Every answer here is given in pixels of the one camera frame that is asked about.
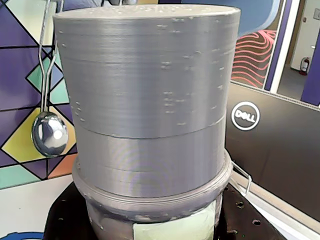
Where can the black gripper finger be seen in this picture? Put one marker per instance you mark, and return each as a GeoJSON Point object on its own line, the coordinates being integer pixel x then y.
{"type": "Point", "coordinates": [65, 220]}
{"type": "Point", "coordinates": [240, 220]}

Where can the gray cylindrical salt shaker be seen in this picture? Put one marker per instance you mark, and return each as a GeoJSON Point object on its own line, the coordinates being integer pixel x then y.
{"type": "Point", "coordinates": [150, 100]}

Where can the black Dell monitor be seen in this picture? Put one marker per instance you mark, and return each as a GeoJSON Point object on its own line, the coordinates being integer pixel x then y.
{"type": "Point", "coordinates": [275, 150]}

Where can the steel ladle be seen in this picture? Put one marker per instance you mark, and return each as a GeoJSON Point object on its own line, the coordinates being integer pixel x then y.
{"type": "Point", "coordinates": [50, 135]}

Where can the red fire extinguisher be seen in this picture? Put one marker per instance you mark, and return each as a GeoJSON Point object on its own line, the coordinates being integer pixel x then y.
{"type": "Point", "coordinates": [305, 66]}

